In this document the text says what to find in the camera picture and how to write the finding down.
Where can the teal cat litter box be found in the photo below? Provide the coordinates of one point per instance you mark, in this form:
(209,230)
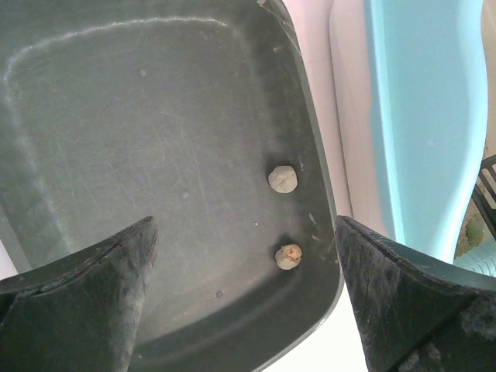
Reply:
(428,117)

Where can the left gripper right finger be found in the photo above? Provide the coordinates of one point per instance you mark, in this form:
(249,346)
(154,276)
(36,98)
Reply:
(414,312)

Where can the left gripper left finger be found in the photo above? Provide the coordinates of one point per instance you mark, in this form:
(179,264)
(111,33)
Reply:
(82,312)

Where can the dark grey plastic bin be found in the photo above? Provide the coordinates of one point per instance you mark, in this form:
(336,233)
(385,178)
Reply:
(112,111)

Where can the grey litter clump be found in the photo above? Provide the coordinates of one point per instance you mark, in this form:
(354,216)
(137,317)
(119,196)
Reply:
(288,256)
(283,179)

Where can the black litter scoop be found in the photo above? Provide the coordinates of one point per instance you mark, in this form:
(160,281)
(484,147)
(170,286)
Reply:
(486,180)

